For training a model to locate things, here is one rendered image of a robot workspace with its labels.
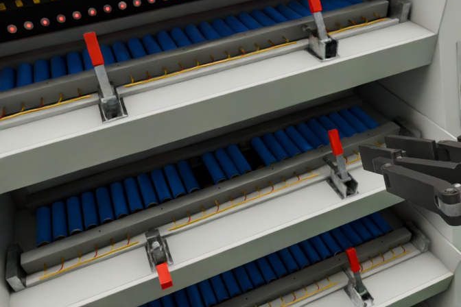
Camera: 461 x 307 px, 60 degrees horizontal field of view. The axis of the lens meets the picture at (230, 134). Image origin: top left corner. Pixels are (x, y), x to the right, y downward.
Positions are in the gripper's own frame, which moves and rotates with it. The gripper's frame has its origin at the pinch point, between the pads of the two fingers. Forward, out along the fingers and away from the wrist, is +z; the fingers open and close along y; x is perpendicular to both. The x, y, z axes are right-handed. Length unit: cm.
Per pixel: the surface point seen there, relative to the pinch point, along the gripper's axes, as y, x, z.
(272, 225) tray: -12.0, -7.4, 11.6
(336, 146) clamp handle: -0.2, -0.3, 11.8
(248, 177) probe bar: -12.0, -1.7, 16.5
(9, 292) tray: -44.4, -4.8, 15.0
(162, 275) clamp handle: -26.9, -5.6, 5.9
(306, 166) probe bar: -3.1, -2.9, 16.5
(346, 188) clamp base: -1.0, -5.8, 10.3
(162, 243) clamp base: -25.9, -4.5, 11.7
